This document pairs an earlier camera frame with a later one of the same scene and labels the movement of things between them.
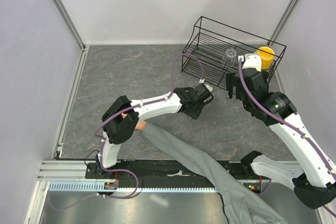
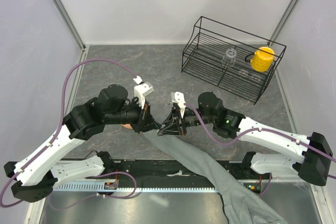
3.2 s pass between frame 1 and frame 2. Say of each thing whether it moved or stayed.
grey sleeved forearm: stayed
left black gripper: moved
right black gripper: moved
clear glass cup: stayed
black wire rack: stayed
